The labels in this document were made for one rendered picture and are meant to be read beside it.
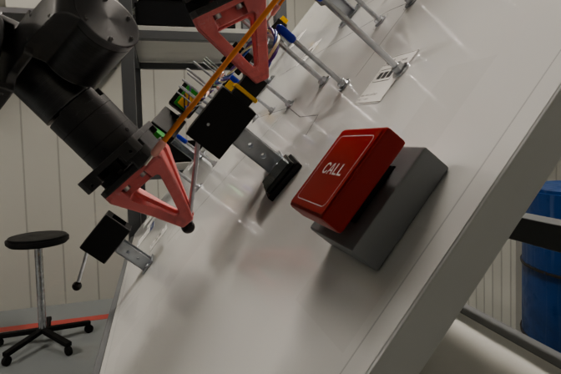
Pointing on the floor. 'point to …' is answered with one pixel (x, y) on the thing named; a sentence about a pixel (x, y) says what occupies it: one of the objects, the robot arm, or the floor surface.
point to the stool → (36, 241)
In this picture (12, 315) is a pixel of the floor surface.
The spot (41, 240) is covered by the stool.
